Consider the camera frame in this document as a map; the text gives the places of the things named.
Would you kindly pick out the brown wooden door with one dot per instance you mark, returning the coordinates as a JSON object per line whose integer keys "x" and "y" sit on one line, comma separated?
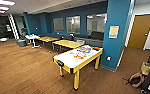
{"x": 141, "y": 31}

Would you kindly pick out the yellow paper wall sign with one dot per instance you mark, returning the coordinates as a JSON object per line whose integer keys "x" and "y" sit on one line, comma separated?
{"x": 113, "y": 32}

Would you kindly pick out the grey round ottoman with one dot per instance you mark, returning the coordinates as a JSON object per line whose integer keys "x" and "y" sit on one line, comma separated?
{"x": 21, "y": 42}

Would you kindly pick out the small white table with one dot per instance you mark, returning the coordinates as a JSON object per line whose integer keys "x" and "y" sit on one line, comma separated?
{"x": 32, "y": 36}

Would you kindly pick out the interior glass window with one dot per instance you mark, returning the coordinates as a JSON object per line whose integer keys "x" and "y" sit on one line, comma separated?
{"x": 58, "y": 24}
{"x": 96, "y": 24}
{"x": 73, "y": 24}

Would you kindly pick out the brown and black bag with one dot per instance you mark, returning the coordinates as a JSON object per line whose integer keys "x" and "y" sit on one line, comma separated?
{"x": 136, "y": 80}

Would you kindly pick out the white wall outlet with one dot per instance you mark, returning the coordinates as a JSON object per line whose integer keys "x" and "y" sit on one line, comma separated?
{"x": 109, "y": 58}

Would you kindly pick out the dark grey sofa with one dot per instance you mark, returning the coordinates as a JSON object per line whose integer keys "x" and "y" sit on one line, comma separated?
{"x": 94, "y": 38}

